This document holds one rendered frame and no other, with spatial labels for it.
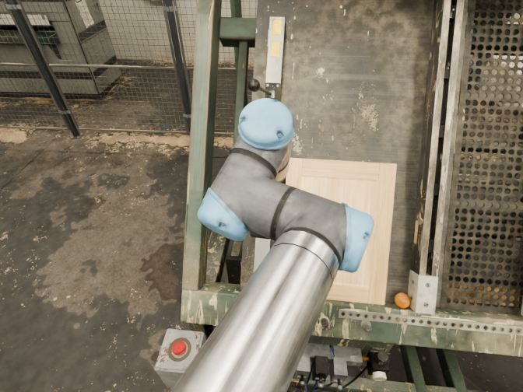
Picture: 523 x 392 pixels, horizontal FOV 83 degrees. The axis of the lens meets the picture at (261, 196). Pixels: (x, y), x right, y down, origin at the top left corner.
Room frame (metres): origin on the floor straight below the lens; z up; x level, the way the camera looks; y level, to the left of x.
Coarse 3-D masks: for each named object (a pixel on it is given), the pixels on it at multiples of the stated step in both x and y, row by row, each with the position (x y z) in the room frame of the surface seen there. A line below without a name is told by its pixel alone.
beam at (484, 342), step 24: (216, 288) 0.57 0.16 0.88; (192, 312) 0.50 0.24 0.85; (216, 312) 0.49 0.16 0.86; (336, 312) 0.48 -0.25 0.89; (384, 312) 0.47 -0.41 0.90; (408, 312) 0.47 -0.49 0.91; (456, 312) 0.48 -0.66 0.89; (480, 312) 0.48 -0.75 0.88; (336, 336) 0.42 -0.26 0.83; (360, 336) 0.42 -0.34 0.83; (384, 336) 0.42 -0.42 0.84; (408, 336) 0.42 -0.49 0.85; (432, 336) 0.41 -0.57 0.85; (456, 336) 0.41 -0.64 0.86; (480, 336) 0.41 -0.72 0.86; (504, 336) 0.41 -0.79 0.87
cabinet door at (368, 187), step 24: (312, 168) 0.82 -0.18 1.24; (336, 168) 0.82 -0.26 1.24; (360, 168) 0.81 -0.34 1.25; (384, 168) 0.81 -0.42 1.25; (312, 192) 0.77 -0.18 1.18; (336, 192) 0.77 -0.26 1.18; (360, 192) 0.76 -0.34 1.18; (384, 192) 0.75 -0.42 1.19; (384, 216) 0.70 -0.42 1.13; (384, 240) 0.65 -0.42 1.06; (360, 264) 0.60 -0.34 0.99; (384, 264) 0.59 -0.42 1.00; (336, 288) 0.55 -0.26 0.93; (360, 288) 0.54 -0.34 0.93; (384, 288) 0.54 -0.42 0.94
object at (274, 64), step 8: (272, 40) 1.09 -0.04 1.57; (280, 40) 1.09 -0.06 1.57; (280, 48) 1.07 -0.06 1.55; (280, 56) 1.05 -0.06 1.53; (272, 64) 1.04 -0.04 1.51; (280, 64) 1.04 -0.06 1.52; (272, 72) 1.02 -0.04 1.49; (280, 72) 1.02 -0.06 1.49; (272, 80) 1.00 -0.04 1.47; (280, 80) 1.00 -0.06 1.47; (280, 88) 1.02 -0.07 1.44; (256, 240) 0.66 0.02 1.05; (264, 240) 0.65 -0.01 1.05; (256, 248) 0.64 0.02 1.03; (264, 248) 0.64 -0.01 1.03; (256, 256) 0.62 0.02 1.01; (264, 256) 0.62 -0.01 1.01; (256, 264) 0.60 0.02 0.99
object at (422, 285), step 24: (456, 0) 1.09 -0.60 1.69; (432, 24) 1.12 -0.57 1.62; (456, 24) 1.04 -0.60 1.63; (432, 48) 1.05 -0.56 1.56; (456, 48) 0.99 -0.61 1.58; (432, 72) 0.99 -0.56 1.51; (456, 72) 0.94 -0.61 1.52; (432, 96) 0.92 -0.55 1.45; (432, 120) 0.86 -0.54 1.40; (432, 144) 0.81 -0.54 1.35; (432, 168) 0.76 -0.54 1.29; (432, 192) 0.71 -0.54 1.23; (432, 216) 0.68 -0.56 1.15; (432, 240) 0.61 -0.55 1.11; (432, 264) 0.56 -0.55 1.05; (408, 288) 0.55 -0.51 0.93; (432, 288) 0.51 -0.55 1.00; (432, 312) 0.46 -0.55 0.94
